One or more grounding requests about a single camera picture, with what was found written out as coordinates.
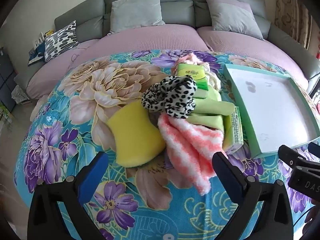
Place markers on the teal tray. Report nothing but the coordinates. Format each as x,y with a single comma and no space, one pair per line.
270,105

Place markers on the dark blue cabinet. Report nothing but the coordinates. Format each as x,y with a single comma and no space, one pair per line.
6,80

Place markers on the beige patterned curtain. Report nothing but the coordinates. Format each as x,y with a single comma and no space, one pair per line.
290,12

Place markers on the pink satin lace cloth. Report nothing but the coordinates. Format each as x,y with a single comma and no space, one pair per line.
192,58

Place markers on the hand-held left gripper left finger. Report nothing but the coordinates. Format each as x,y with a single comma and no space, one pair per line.
93,175

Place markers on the patterned green tissue pack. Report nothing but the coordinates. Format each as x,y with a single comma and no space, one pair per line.
235,130

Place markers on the pink white striped fluffy towel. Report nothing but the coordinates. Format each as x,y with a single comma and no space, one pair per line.
185,145

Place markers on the light green cloth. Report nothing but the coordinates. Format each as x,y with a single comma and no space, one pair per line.
207,105

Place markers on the yellow sponge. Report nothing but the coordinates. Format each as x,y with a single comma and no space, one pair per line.
135,135

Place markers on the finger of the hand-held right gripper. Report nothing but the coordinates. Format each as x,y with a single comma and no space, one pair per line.
314,147
292,156

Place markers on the leopard print cloth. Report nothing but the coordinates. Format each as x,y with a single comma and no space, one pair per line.
172,97

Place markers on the grey and mauve cushion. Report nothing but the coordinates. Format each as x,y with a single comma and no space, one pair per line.
232,17

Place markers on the black white patterned cushion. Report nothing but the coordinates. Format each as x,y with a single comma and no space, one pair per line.
60,41

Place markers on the grey sofa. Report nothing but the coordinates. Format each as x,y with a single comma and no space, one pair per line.
180,7

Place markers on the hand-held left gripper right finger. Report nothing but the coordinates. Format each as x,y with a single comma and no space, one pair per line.
226,171

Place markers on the dark blue cushion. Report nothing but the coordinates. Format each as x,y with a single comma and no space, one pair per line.
36,55

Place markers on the plain grey cushion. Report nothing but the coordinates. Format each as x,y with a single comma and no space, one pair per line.
135,12

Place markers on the floral blanket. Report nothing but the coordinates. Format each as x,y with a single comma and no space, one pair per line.
75,100

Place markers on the mauve sofa seat cover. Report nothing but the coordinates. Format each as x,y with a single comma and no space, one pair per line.
150,37
250,45

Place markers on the cream knit cloth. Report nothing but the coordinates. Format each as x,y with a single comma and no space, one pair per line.
213,80

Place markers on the row of small books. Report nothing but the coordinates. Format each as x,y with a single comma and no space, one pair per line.
46,36

